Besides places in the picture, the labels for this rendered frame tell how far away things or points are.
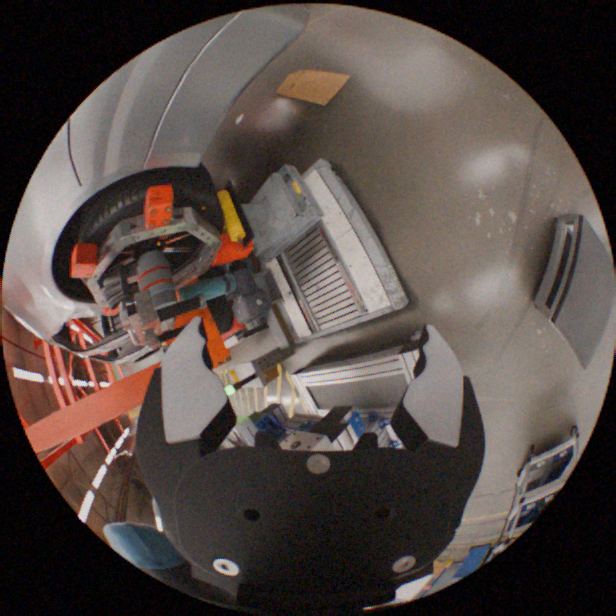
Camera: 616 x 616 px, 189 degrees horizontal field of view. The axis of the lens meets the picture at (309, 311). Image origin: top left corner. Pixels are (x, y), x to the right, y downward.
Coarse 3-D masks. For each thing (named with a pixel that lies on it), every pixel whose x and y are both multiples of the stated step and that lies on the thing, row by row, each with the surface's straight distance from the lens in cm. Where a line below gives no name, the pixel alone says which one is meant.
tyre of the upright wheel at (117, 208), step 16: (128, 176) 70; (144, 176) 67; (160, 176) 67; (176, 176) 68; (192, 176) 72; (208, 176) 85; (112, 192) 69; (128, 192) 64; (144, 192) 62; (176, 192) 64; (192, 192) 67; (208, 192) 73; (96, 208) 71; (112, 208) 64; (128, 208) 64; (144, 208) 65; (192, 208) 72; (208, 208) 74; (80, 224) 87; (96, 224) 67; (112, 224) 67; (80, 240) 76; (96, 240) 72; (176, 272) 110
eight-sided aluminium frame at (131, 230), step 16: (128, 224) 62; (144, 224) 64; (176, 224) 62; (192, 224) 64; (208, 224) 75; (112, 240) 66; (128, 240) 61; (208, 240) 76; (112, 256) 66; (208, 256) 87; (96, 272) 71; (192, 272) 99; (96, 288) 79; (176, 288) 106; (128, 304) 102
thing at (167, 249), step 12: (144, 240) 82; (156, 240) 91; (168, 240) 87; (180, 240) 109; (192, 240) 101; (120, 252) 84; (132, 252) 86; (144, 252) 96; (168, 252) 111; (180, 252) 107; (192, 252) 100; (120, 264) 92; (180, 264) 105
